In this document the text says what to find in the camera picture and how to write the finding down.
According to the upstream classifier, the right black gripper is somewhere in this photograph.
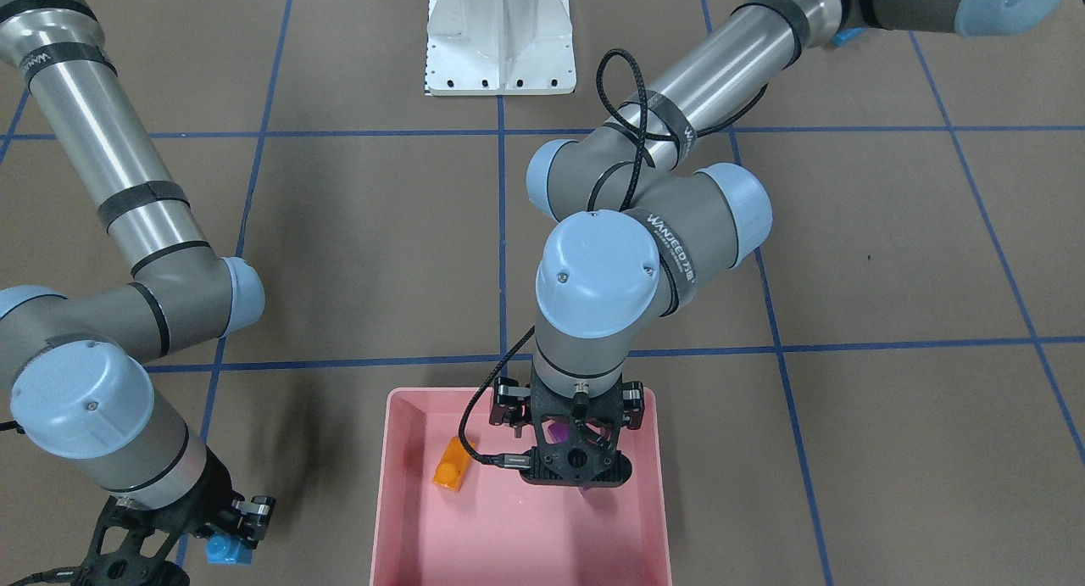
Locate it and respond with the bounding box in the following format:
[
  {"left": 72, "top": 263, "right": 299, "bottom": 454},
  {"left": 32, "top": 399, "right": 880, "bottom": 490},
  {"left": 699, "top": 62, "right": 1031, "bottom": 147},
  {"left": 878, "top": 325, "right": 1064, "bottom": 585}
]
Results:
[{"left": 71, "top": 451, "right": 276, "bottom": 585}]

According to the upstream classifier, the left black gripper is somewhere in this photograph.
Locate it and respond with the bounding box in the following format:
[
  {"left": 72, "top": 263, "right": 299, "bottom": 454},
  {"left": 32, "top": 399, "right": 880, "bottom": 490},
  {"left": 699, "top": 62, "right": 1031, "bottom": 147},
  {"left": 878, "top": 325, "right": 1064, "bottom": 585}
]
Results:
[{"left": 520, "top": 374, "right": 631, "bottom": 502}]

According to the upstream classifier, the small blue block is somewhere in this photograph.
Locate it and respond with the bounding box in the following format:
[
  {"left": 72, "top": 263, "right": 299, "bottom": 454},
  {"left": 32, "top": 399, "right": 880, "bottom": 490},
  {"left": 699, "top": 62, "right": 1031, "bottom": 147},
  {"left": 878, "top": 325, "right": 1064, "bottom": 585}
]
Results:
[{"left": 204, "top": 534, "right": 254, "bottom": 566}]

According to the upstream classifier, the purple block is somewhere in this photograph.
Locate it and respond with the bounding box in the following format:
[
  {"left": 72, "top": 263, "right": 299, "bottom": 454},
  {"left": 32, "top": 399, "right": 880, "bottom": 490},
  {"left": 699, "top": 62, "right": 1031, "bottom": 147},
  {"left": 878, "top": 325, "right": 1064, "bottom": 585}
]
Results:
[{"left": 545, "top": 421, "right": 570, "bottom": 444}]

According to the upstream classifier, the orange block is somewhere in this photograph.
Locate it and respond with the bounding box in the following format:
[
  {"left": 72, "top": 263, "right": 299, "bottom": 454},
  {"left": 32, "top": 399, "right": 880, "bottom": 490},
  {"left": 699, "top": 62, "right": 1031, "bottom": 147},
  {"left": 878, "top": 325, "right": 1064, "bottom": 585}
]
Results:
[{"left": 431, "top": 437, "right": 474, "bottom": 492}]

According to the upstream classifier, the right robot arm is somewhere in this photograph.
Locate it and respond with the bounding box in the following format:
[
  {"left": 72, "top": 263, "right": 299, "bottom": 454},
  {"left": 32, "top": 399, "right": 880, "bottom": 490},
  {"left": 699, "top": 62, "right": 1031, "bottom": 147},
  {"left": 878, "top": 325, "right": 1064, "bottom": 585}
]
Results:
[{"left": 1, "top": 0, "right": 288, "bottom": 583}]

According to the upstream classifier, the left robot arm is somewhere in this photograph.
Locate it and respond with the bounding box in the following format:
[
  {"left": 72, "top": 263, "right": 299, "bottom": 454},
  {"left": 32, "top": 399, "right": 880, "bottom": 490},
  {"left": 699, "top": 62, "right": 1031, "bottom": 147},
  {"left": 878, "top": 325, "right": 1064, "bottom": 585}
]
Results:
[{"left": 492, "top": 0, "right": 1061, "bottom": 487}]

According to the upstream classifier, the pink plastic box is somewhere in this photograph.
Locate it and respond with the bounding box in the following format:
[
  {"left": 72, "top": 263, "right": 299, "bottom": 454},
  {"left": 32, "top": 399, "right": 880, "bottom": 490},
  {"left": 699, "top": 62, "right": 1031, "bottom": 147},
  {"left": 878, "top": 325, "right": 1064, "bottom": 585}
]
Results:
[{"left": 370, "top": 388, "right": 673, "bottom": 585}]

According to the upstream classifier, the long blue block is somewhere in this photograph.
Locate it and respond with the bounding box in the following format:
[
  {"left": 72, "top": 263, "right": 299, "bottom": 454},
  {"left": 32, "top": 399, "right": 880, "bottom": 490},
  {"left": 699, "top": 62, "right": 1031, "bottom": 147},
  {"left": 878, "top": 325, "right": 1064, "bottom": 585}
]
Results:
[{"left": 831, "top": 27, "right": 865, "bottom": 47}]

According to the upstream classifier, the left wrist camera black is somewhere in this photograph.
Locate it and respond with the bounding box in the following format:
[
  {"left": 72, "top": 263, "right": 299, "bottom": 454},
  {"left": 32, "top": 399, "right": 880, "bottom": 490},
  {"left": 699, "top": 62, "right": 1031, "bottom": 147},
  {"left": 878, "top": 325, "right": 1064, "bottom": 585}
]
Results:
[{"left": 488, "top": 377, "right": 531, "bottom": 438}]

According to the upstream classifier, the white pedestal column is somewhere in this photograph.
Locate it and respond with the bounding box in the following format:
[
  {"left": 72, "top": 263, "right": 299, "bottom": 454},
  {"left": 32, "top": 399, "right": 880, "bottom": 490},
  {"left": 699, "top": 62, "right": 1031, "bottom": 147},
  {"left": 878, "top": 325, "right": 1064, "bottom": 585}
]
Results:
[{"left": 424, "top": 0, "right": 577, "bottom": 97}]

